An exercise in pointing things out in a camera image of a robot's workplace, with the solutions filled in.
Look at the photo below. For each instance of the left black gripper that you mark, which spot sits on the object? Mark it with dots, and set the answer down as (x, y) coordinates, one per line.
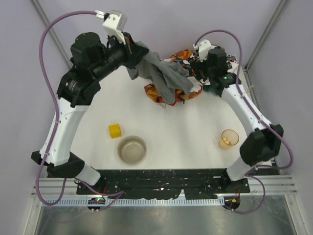
(133, 52)

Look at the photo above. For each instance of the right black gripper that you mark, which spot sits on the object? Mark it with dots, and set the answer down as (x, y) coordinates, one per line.
(200, 71)

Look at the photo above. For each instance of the grey cloth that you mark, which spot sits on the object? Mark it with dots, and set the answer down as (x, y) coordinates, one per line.
(166, 76)

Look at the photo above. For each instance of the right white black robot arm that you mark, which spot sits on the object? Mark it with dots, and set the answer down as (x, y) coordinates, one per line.
(264, 139)

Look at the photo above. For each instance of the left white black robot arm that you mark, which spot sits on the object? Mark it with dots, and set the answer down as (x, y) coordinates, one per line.
(92, 61)

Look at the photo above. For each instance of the orange black patterned cloth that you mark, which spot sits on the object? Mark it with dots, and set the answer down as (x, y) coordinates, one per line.
(181, 93)

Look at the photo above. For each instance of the teal green cloth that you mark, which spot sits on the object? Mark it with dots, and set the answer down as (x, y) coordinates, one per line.
(209, 88)

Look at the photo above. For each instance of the orange transparent plastic cup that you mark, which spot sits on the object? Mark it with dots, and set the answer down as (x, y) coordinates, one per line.
(228, 139)

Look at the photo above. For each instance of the yellow toy block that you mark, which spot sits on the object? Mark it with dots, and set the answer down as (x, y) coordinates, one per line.
(115, 131)

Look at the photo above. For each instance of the grey metal bowl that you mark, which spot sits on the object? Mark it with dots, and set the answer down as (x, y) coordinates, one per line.
(132, 149)

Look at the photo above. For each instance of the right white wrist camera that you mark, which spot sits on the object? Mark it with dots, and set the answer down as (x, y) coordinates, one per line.
(202, 48)

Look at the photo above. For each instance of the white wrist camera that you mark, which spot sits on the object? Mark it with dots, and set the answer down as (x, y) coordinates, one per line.
(113, 24)
(202, 48)

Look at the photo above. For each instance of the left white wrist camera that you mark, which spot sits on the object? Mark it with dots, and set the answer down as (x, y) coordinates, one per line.
(113, 24)

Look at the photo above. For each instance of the left aluminium frame post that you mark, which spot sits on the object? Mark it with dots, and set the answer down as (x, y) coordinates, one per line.
(55, 51)

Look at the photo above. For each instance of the aluminium frame post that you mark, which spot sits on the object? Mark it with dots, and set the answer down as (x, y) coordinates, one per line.
(55, 51)
(274, 19)

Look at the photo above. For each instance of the right aluminium frame post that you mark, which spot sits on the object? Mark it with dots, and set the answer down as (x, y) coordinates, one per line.
(274, 19)

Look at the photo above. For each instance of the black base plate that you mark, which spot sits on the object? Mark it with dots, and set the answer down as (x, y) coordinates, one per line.
(165, 184)

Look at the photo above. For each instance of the slotted cable duct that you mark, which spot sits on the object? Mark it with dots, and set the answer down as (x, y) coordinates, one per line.
(99, 202)

